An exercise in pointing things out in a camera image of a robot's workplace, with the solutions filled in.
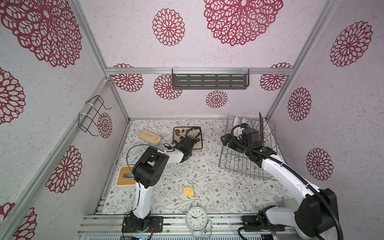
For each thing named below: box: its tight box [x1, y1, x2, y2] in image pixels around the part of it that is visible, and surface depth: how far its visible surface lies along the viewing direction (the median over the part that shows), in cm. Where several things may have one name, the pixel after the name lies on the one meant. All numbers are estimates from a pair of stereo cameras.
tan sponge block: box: [138, 129, 162, 144], surface depth 107 cm
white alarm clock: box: [185, 202, 213, 238], surface depth 73 cm
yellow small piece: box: [183, 186, 195, 197], surface depth 84 cm
